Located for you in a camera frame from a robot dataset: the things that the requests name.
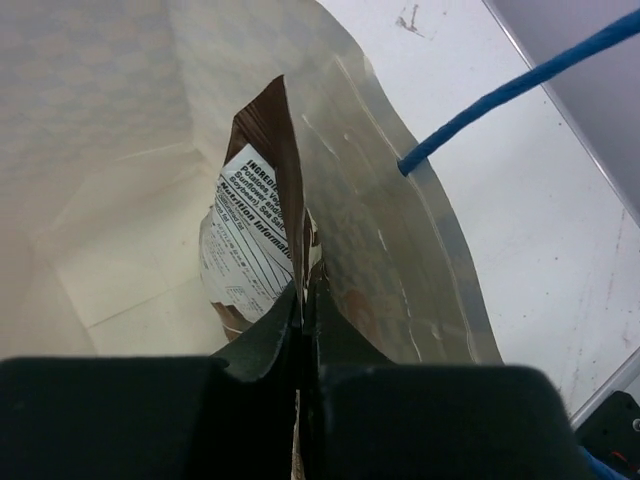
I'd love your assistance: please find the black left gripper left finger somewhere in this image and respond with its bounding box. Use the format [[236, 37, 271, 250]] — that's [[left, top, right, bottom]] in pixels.
[[1, 286, 297, 479]]

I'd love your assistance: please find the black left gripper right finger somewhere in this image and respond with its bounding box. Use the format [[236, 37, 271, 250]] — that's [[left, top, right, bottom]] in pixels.
[[302, 280, 586, 479]]

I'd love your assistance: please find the blue checkered paper bag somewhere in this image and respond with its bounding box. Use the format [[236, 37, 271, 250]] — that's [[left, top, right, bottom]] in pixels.
[[0, 0, 640, 366]]

